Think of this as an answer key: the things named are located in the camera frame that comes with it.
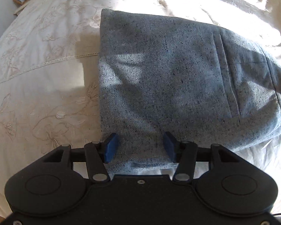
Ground grey speckled pants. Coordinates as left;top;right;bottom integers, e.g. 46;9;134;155
98;9;281;173

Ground cream embroidered bedspread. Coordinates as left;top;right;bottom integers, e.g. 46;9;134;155
0;0;281;218

